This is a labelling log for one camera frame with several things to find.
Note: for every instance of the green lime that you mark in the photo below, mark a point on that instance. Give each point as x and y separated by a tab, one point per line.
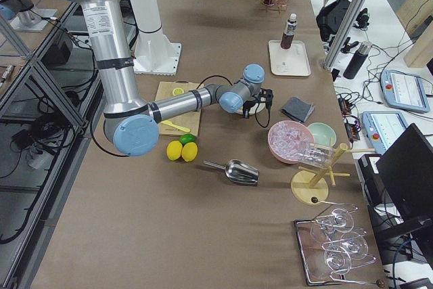
187	138

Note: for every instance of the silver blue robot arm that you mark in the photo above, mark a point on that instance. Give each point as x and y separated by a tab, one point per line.
127	38

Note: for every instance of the white rabbit tray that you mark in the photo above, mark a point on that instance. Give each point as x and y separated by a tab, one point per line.
289	62

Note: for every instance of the yellow plastic knife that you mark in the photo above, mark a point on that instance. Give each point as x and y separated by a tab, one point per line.
178	127

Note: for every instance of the wooden cutting board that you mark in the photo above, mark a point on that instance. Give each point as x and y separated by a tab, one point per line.
190	119

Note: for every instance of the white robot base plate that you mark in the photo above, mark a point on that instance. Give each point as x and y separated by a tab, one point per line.
155	54

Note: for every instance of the grey folded cloth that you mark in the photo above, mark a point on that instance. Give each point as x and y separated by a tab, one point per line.
298	110

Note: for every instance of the pink bowl with ice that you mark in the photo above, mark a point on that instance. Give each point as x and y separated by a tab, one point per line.
284	140

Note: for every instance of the lower clear wine glass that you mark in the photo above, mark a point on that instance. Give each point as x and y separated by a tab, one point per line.
340	255

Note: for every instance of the tea bottle on tray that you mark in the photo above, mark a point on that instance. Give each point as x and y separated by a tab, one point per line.
289	31

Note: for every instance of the wooden mug tree stand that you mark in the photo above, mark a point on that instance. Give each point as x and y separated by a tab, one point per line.
309	185

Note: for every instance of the black monitor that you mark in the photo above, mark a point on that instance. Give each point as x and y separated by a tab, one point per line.
406	172

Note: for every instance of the aluminium frame post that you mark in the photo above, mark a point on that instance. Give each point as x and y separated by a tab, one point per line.
347	23

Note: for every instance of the metal ice scoop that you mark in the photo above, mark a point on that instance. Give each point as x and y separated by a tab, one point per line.
238	172

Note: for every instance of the yellow lemon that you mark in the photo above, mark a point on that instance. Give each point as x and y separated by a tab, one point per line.
174	150
189	152

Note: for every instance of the clear glass on mug tree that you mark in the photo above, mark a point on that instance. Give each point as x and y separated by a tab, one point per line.
315	154

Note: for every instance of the black thermos bottle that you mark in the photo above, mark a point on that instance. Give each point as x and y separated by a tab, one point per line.
357	60

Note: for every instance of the white round plate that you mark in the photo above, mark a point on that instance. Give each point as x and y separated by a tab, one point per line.
256	108

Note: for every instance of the teach pendant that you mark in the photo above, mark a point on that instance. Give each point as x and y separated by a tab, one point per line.
383	128
404	91

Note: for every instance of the upper clear wine glass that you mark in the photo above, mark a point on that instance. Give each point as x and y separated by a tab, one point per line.
326	228

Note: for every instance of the upper teach pendant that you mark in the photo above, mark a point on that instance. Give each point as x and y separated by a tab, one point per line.
404	91

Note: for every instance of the green bowl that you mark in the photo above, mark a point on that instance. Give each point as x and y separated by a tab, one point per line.
323	134

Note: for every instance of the upper yellow lemon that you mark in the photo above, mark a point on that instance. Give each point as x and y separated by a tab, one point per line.
174	150

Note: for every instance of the mirrored glass rack tray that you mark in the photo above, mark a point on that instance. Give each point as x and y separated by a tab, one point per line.
317	273

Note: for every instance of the lower yellow lemon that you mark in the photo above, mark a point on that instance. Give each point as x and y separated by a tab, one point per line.
189	152

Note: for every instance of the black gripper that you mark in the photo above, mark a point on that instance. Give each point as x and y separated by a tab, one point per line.
247	105

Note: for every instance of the lemon half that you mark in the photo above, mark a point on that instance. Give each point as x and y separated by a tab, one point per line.
178	91

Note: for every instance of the lower teach pendant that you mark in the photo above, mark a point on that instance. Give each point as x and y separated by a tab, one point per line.
383	128

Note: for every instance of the clear wine glass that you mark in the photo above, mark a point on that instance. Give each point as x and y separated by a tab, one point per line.
340	255
326	228

